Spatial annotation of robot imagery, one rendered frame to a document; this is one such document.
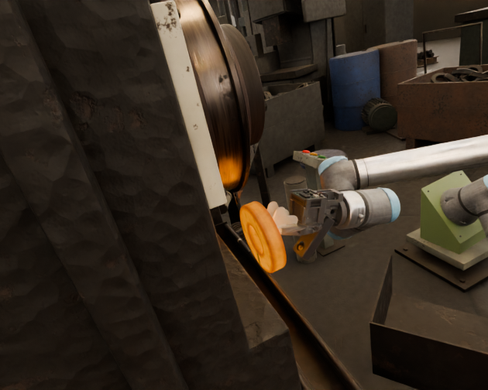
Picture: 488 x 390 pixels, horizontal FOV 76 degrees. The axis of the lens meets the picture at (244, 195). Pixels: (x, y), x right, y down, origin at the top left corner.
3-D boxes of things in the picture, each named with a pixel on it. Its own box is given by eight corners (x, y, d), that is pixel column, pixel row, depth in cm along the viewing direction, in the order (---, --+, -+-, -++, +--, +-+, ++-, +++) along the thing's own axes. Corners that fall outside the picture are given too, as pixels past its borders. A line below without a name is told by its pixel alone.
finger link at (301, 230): (275, 221, 69) (308, 217, 72) (274, 228, 70) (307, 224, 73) (285, 230, 65) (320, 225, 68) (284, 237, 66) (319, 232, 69)
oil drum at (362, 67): (355, 134, 386) (350, 56, 349) (325, 128, 437) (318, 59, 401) (392, 121, 402) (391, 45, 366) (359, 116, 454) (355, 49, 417)
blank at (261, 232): (266, 228, 58) (281, 221, 59) (234, 195, 71) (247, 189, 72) (276, 287, 66) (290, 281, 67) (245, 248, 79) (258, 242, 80)
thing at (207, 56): (239, 232, 61) (164, -63, 42) (185, 172, 102) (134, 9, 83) (268, 220, 63) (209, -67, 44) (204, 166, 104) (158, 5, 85)
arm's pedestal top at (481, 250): (448, 220, 181) (448, 213, 180) (510, 244, 154) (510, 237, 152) (405, 241, 173) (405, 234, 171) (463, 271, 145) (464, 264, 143)
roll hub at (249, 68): (256, 160, 69) (226, 16, 57) (216, 140, 93) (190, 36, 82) (278, 152, 70) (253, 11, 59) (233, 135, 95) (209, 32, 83)
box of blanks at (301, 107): (261, 182, 310) (245, 104, 279) (216, 169, 374) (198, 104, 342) (328, 148, 361) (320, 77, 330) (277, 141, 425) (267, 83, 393)
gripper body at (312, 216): (286, 189, 72) (329, 186, 77) (283, 224, 75) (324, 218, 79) (304, 200, 66) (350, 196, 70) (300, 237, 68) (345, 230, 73)
